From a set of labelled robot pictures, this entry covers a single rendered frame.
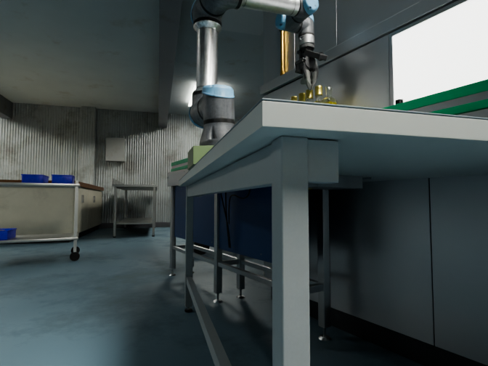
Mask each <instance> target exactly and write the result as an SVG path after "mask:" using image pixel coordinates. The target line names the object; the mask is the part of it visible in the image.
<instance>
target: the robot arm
mask: <svg viewBox="0 0 488 366"><path fill-rule="evenodd" d="M318 6H319V2H318V0H196V1H195V2H194V4H193V5H192V9H191V13H190V16H191V21H192V23H193V28H194V30H195V31H196V32H197V65H196V90H194V92H193V93H192V105H191V106H190V110H189V117H190V120H191V121H192V123H193V124H194V125H195V126H197V127H199V128H202V129H203V133H202V135H201V138H200V144H199V145H200V146H207V145H215V144H216V143H217V142H218V141H219V140H220V139H221V138H222V137H223V136H224V135H225V134H226V133H227V132H228V131H229V130H230V129H231V128H232V127H233V126H234V125H235V101H234V98H235V96H234V90H233V88H232V87H230V86H225V85H218V84H217V65H218V34H219V33H220V32H221V26H222V15H223V14H224V13H225V12H226V11H227V10H228V9H239V8H241V7H242V8H246V9H254V10H259V11H263V12H271V13H276V14H277V16H276V19H275V26H276V28H277V29H280V30H282V31H287V32H291V33H297V34H298V47H299V50H298V51H297V54H299V60H298V61H296V62H295V73H298V74H302V75H303V78H302V79H301V84H306V86H307V88H308V89H309V90H310V91H311V90H312V89H313V87H314V85H315V83H316V80H317V77H318V74H319V69H318V65H317V61H316V59H317V60H319V61H322V60H324V61H326V59H327V57H328V56H327V55H326V54H324V53H323V52H315V51H314V45H315V44H314V18H313V13H314V12H316V11H317V9H318Z"/></svg>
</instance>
